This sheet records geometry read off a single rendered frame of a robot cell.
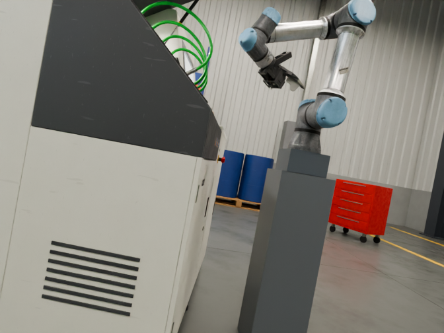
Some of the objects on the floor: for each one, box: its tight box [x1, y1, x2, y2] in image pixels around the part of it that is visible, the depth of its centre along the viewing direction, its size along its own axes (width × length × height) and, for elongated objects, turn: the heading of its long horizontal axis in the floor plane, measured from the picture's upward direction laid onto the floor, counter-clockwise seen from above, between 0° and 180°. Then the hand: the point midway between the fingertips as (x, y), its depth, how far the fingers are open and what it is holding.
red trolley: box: [328, 179, 393, 243], centre depth 508 cm, size 70×46×86 cm, turn 126°
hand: (292, 86), depth 145 cm, fingers open, 14 cm apart
